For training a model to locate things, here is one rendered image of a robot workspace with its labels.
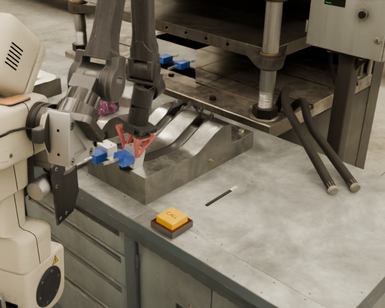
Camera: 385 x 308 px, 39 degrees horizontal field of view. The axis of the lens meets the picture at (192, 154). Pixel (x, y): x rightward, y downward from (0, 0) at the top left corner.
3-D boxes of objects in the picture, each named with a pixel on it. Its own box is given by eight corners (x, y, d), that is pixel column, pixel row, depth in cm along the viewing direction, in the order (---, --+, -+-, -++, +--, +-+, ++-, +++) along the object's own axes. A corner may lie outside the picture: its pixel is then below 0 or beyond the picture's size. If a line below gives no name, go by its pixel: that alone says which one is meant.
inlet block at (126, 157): (106, 177, 146) (109, 159, 143) (95, 168, 148) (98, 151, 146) (142, 166, 155) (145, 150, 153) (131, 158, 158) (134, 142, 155)
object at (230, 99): (268, 140, 207) (270, 123, 204) (65, 62, 284) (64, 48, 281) (370, 85, 262) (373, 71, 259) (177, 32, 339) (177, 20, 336)
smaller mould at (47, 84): (19, 107, 212) (17, 90, 209) (-1, 96, 221) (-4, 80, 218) (62, 93, 225) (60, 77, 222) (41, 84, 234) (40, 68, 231)
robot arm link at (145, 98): (131, 82, 141) (150, 89, 140) (141, 76, 147) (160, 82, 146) (126, 106, 144) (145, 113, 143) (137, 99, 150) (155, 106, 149)
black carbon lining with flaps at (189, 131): (146, 169, 157) (145, 140, 153) (110, 151, 167) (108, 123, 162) (222, 132, 180) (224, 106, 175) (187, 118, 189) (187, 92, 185)
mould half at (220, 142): (145, 205, 153) (144, 164, 147) (88, 173, 168) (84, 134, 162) (252, 147, 186) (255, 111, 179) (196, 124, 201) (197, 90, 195)
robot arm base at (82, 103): (35, 112, 108) (88, 122, 104) (51, 79, 111) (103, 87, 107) (54, 133, 115) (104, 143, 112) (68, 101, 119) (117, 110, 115)
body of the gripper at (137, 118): (132, 118, 154) (137, 94, 151) (157, 134, 149) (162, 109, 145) (115, 121, 149) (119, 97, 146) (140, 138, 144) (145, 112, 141)
